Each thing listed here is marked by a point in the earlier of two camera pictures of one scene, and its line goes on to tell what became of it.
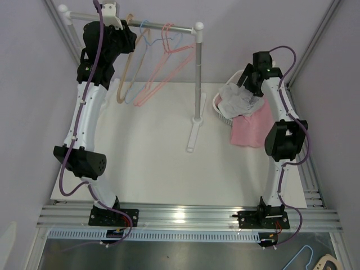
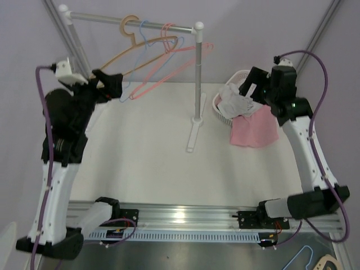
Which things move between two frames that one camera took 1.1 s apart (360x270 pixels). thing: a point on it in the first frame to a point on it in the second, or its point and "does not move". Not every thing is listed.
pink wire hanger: (173, 60) to (210, 46)
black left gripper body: (121, 42) to (87, 96)
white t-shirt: (235, 101) does not move
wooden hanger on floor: (320, 264) does not move
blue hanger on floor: (297, 253) does not move
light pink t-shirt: (251, 130) does not move
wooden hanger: (126, 64) to (122, 27)
